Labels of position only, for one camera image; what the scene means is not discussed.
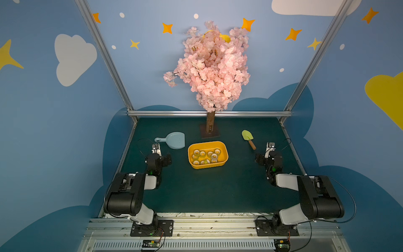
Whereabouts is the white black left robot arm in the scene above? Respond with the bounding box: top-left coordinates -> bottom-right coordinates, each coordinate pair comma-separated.
103,153 -> 172,227

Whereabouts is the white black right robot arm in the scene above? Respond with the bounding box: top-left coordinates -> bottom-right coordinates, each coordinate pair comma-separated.
255,150 -> 345,227

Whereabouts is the yellow plastic storage box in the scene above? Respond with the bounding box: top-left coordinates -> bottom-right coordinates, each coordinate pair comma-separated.
187,141 -> 229,170

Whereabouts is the light blue plastic dustpan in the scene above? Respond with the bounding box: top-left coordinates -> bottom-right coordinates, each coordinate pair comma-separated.
154,132 -> 185,150

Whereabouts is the left green circuit board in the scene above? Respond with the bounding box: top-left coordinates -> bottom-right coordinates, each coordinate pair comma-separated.
141,240 -> 161,249

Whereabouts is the green circuit board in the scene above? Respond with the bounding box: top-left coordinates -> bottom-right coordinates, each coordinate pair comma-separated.
141,240 -> 161,249
274,239 -> 290,252

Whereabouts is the right green circuit board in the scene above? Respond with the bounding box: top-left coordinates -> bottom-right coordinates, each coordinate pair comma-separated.
274,239 -> 290,252

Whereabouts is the pink blossom artificial tree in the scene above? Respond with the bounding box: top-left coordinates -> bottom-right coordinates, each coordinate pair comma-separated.
163,21 -> 250,127

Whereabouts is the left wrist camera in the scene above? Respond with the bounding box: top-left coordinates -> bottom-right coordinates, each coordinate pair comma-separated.
152,143 -> 162,156

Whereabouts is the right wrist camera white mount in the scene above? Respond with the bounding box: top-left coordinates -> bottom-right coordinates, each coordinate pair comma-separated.
264,142 -> 276,159

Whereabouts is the green trowel wooden handle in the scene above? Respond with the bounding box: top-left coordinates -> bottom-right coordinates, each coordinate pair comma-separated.
241,130 -> 257,150

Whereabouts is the aluminium frame rail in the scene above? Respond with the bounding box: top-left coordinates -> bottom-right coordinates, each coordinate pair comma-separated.
127,110 -> 293,119

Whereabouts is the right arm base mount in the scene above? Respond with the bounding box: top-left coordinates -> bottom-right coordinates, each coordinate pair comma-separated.
255,218 -> 299,237

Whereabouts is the dark metal tree base plate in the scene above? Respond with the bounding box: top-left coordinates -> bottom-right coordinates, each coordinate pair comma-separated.
199,124 -> 220,139

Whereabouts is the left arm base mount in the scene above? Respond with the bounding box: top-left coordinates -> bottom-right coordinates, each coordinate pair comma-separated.
130,219 -> 174,237

